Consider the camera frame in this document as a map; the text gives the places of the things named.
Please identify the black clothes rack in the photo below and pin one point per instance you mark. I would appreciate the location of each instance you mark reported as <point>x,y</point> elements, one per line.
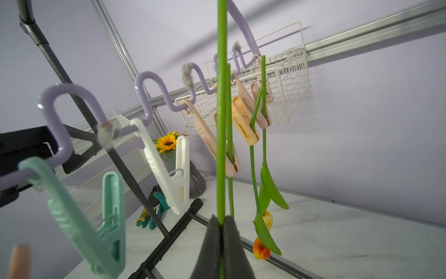
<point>87,122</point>

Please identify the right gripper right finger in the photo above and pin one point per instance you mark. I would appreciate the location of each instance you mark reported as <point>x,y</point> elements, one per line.
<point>236,264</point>

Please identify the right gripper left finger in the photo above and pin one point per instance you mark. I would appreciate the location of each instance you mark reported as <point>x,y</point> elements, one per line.
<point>208,261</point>

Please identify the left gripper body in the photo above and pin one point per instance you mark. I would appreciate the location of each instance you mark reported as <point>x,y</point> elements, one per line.
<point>19,145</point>

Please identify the yellow tulip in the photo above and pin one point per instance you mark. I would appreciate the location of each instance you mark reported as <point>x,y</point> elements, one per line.
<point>269,190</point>

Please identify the white tulip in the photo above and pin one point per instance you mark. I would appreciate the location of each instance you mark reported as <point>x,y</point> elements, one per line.
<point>221,126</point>

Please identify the white mesh two-tier shelf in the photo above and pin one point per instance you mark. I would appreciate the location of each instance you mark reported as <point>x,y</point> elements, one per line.
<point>85,184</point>

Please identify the sunflower bouquet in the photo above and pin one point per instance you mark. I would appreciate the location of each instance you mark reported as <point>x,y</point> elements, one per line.
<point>168,142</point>

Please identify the purple clip hanger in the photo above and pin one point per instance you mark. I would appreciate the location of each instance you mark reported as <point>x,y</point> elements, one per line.
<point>13,179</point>

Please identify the green gardening glove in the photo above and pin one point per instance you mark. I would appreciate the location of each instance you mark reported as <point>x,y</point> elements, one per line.
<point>161,206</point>

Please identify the purple ribbed vase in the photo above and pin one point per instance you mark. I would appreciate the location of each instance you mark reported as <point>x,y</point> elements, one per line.
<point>197,183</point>

